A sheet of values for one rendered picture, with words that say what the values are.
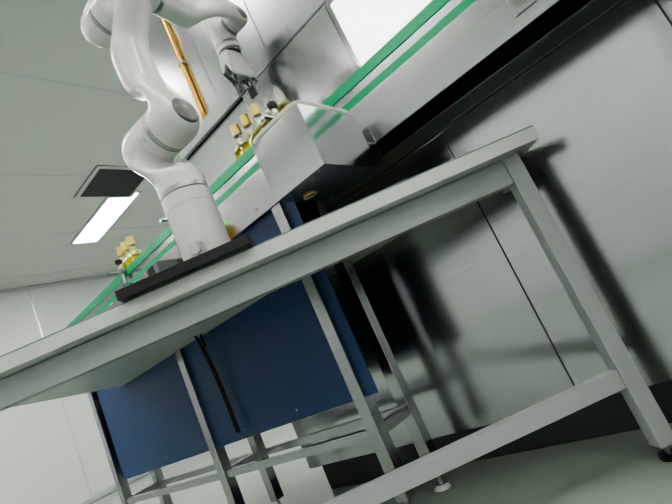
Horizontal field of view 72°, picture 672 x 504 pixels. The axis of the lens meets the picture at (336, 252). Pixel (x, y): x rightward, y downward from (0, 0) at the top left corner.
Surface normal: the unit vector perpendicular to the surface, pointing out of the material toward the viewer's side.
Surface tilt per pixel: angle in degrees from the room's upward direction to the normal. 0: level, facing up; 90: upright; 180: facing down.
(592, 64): 90
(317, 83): 90
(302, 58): 90
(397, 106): 90
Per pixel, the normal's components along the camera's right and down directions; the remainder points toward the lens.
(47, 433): 0.69, -0.43
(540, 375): -0.61, 0.11
